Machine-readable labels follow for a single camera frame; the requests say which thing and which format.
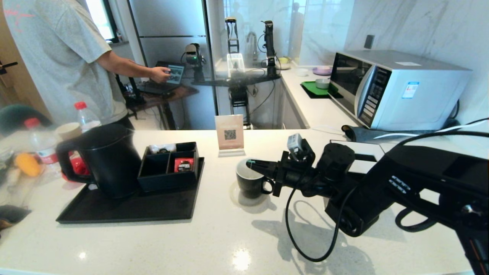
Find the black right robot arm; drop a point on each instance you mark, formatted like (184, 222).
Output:
(401, 183)

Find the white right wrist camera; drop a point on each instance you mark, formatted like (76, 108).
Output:
(295, 142)

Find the person's right hand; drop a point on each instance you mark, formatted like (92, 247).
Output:
(160, 73)

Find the black compartment organizer box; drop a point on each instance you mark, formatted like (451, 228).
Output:
(164, 182)

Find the tall black frame stand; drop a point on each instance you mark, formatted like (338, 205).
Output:
(232, 37)

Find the green chair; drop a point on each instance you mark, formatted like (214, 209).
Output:
(15, 116)

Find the white saucer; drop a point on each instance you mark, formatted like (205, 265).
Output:
(233, 194)

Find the orange toy fruit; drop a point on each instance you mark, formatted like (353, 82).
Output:
(27, 165)

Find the black tissue box white lid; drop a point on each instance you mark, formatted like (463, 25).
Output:
(372, 149)

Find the red toy apple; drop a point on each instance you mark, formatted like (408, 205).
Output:
(79, 167)

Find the black electric kettle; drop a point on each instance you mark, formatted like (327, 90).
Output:
(110, 164)

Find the white sugar sachets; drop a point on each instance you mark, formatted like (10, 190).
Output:
(162, 148)

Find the person's right forearm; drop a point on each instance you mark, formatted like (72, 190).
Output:
(126, 67)

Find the grey refrigerator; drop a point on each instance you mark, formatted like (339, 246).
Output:
(175, 23)

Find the QR code sign stand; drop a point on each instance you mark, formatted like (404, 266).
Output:
(229, 133)

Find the person in grey t-shirt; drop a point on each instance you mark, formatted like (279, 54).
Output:
(57, 57)

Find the small grey bowl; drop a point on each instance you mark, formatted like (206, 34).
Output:
(322, 83)

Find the chrome kitchen faucet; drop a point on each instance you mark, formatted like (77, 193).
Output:
(252, 45)

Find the water bottle red cap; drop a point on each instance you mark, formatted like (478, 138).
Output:
(87, 116)
(42, 145)

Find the purple plate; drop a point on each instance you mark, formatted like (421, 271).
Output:
(321, 70)

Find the dark wall socket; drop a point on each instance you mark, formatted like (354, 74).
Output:
(369, 41)

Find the wooden desk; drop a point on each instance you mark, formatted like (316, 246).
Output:
(179, 93)

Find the black mug white inside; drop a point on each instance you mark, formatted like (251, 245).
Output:
(248, 187)

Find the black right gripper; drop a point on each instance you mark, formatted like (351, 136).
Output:
(294, 173)

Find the white dish rack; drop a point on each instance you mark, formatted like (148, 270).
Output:
(235, 62)

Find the small white bowl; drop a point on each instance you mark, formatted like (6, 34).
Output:
(301, 71)

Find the silver microwave oven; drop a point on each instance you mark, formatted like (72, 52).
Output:
(420, 97)

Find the black laptop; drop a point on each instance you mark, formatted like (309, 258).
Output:
(176, 74)

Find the brown paper cup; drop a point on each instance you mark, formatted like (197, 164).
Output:
(68, 130)

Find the black computer mouse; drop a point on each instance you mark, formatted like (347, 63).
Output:
(168, 94)

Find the red coffee sachet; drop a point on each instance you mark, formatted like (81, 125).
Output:
(183, 165)

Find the window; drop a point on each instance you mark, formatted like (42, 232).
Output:
(100, 19)

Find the black serving tray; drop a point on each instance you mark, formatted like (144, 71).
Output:
(133, 210)

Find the green tray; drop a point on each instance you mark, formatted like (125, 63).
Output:
(311, 88)

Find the beige round dish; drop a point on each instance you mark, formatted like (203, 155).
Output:
(284, 62)

